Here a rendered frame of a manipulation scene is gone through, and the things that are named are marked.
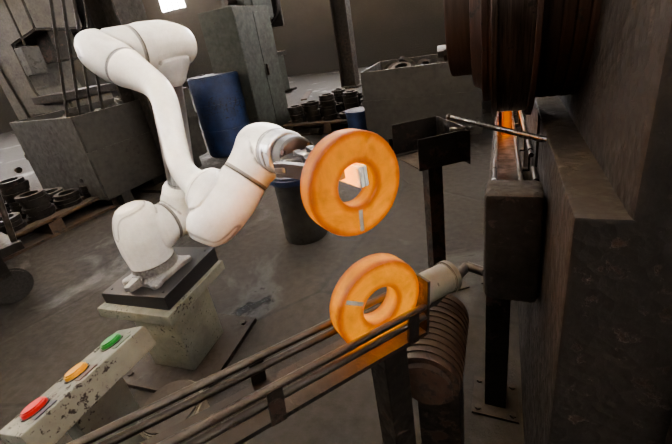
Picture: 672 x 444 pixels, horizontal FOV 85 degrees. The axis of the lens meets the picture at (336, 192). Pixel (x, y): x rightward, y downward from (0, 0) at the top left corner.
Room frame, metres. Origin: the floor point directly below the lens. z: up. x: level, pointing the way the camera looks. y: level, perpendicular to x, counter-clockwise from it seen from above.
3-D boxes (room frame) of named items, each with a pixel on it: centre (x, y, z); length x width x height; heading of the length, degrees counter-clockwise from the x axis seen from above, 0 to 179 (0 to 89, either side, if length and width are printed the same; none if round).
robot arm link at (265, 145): (0.70, 0.09, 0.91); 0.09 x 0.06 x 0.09; 119
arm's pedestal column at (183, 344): (1.19, 0.70, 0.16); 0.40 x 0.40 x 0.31; 69
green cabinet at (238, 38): (4.63, 0.77, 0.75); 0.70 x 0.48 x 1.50; 154
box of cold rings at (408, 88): (3.60, -1.01, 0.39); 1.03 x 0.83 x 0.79; 68
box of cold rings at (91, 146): (3.68, 2.01, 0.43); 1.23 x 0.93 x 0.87; 152
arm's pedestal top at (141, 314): (1.19, 0.70, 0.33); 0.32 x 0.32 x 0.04; 69
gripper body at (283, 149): (0.64, 0.05, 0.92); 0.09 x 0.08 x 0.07; 29
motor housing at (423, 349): (0.59, -0.16, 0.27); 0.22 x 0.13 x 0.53; 154
